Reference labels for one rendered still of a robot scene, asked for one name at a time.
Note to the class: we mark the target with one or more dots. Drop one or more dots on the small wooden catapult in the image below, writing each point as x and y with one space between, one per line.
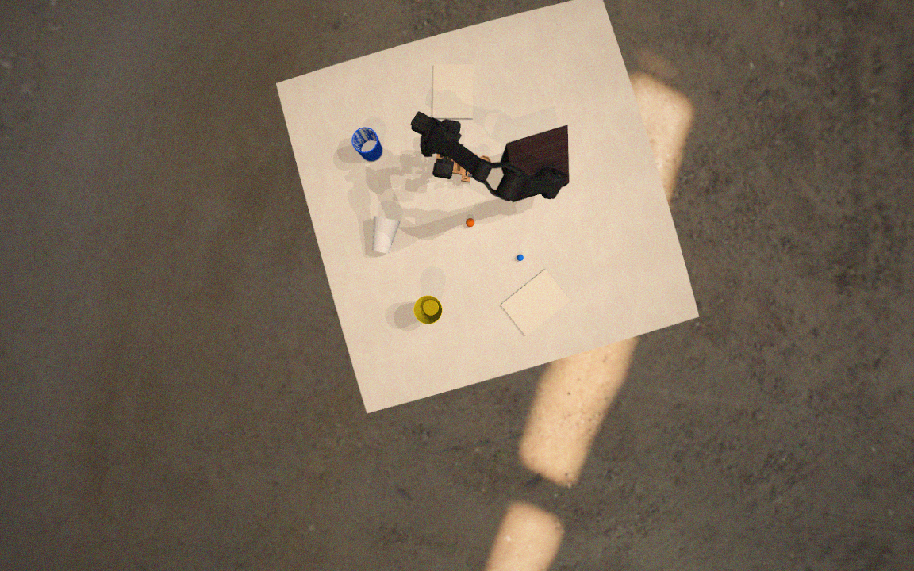
457 169

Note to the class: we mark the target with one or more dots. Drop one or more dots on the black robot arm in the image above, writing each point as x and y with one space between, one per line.
439 138

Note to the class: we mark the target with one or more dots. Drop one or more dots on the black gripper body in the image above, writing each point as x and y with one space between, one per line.
444 169

